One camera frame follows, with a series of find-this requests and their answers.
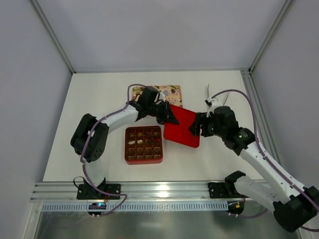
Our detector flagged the red box lid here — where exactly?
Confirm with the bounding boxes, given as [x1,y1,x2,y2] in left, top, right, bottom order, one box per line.
[163,105,200,148]

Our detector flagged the dark chocolate piece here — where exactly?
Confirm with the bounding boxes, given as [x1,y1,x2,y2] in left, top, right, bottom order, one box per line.
[145,131,153,136]

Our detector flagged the metal tweezers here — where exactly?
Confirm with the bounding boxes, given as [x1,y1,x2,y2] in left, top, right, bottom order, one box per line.
[206,84,229,106]

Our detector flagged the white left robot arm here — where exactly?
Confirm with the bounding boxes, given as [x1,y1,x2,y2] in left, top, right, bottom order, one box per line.
[70,101,179,200]

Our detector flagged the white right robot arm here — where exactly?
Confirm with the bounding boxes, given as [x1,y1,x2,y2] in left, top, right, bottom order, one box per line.
[189,106,319,233]

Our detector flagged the red chocolate box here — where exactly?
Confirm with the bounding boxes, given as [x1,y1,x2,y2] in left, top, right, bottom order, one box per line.
[124,125,163,165]

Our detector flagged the floral tray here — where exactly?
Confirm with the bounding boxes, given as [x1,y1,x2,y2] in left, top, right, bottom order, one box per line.
[131,85,183,108]

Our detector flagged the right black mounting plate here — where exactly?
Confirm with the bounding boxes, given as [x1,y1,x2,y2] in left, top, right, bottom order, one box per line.
[207,182,229,199]

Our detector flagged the black mounting plate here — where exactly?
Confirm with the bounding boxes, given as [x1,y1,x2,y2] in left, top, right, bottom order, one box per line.
[76,183,122,200]
[207,182,229,199]

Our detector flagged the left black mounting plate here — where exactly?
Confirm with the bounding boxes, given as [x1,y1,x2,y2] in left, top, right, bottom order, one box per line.
[76,183,122,200]

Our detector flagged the right aluminium side rail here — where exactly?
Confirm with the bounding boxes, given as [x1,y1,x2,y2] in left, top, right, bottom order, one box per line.
[240,69,281,165]

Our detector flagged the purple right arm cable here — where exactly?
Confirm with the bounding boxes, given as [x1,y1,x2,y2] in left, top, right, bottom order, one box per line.
[211,89,319,232]

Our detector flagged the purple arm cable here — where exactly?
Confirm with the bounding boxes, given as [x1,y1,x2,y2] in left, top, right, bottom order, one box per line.
[81,84,148,216]
[211,89,319,232]

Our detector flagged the white slotted cable duct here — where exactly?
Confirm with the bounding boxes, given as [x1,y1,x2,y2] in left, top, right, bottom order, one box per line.
[42,201,228,213]

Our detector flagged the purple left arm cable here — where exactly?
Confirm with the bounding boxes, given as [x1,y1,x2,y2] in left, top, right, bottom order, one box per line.
[81,84,148,216]

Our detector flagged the right aluminium frame post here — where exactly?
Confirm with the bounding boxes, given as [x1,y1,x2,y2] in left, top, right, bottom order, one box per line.
[248,0,296,74]

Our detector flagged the aluminium frame post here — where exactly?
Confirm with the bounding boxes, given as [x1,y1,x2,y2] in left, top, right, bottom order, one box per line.
[29,0,76,74]
[248,0,296,74]

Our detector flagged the aluminium front rail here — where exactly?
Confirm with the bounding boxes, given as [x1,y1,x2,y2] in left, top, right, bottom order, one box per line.
[29,179,304,203]

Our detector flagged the left aluminium frame post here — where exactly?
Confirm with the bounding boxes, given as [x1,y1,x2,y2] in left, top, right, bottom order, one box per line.
[29,0,76,74]

